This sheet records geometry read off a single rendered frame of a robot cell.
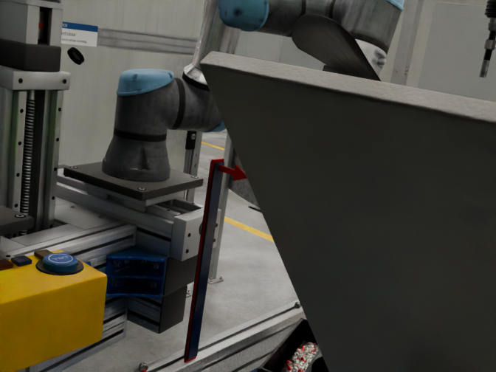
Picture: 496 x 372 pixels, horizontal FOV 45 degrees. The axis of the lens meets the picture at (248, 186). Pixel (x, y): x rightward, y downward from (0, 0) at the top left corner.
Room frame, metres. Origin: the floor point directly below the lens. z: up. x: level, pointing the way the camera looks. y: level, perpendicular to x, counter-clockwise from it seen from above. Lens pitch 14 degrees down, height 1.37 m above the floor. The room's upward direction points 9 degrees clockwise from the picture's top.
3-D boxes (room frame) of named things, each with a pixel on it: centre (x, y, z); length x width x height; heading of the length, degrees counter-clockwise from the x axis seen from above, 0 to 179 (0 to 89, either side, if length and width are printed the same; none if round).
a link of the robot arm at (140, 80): (1.32, 0.25, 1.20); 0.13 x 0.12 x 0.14; 120
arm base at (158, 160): (1.32, 0.25, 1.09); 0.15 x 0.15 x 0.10
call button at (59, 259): (0.67, 0.21, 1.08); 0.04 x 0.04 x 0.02
